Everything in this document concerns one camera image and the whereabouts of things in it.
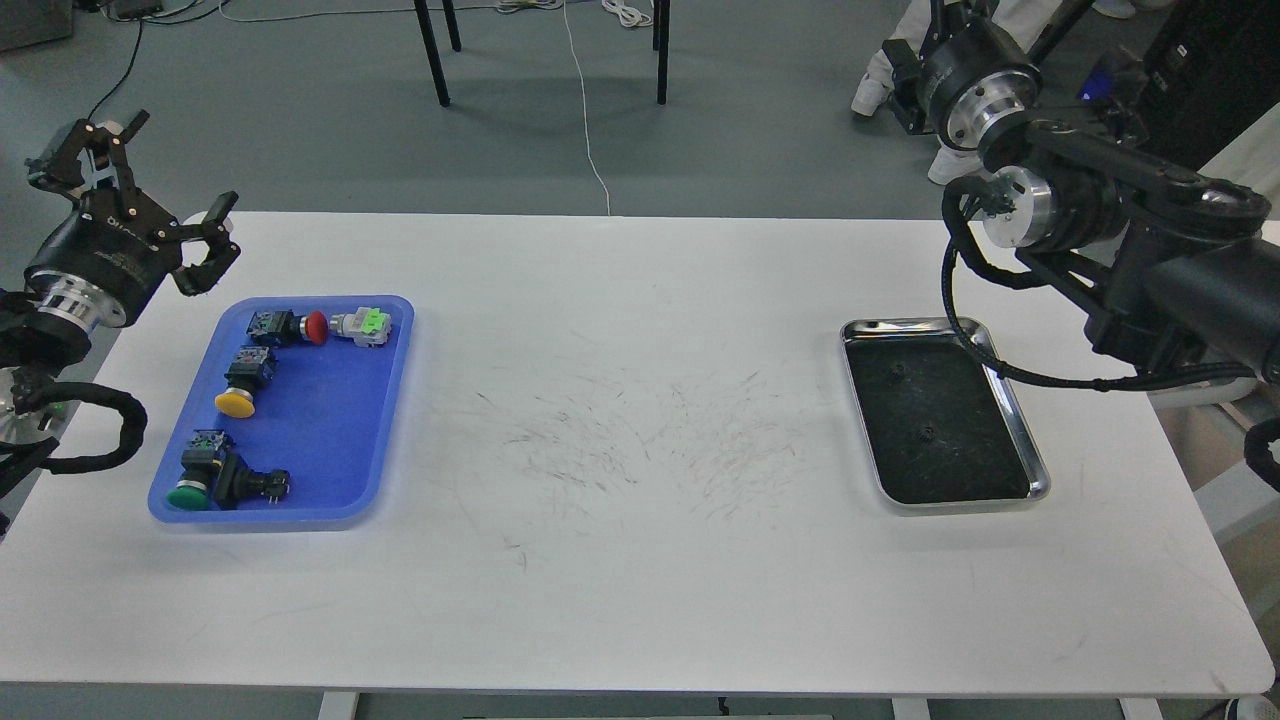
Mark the blue plastic tray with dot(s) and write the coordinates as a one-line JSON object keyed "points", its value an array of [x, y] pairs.
{"points": [[325, 418]]}

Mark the black chair leg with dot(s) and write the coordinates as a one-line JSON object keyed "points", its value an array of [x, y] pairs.
{"points": [[422, 12], [660, 46]]}

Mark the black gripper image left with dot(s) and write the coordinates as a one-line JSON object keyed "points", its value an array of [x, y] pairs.
{"points": [[86, 164]]}

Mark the black chair leg left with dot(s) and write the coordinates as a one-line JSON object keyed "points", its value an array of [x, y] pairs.
{"points": [[422, 12]]}

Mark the black equipment case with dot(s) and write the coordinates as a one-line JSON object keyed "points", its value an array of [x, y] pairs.
{"points": [[1211, 73]]}

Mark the yellow push button switch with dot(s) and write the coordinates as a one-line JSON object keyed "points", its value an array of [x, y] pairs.
{"points": [[250, 371]]}

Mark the red push button switch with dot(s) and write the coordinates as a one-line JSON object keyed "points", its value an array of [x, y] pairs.
{"points": [[283, 328]]}

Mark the person white shoe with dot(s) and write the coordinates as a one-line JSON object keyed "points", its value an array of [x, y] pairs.
{"points": [[870, 95]]}

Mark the green white switch module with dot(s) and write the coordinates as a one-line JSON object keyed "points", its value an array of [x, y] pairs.
{"points": [[366, 326]]}

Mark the silver metal tray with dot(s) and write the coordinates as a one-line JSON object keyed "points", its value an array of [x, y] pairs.
{"points": [[983, 458]]}

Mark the beige cloth cover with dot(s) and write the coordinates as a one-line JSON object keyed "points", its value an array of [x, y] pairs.
{"points": [[1249, 162]]}

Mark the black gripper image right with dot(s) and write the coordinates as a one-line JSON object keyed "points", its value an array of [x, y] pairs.
{"points": [[976, 77]]}

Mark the black chair leg right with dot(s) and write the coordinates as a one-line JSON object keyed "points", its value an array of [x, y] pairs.
{"points": [[660, 46]]}

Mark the green push button switch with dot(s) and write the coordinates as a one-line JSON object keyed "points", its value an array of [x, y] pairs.
{"points": [[215, 476]]}

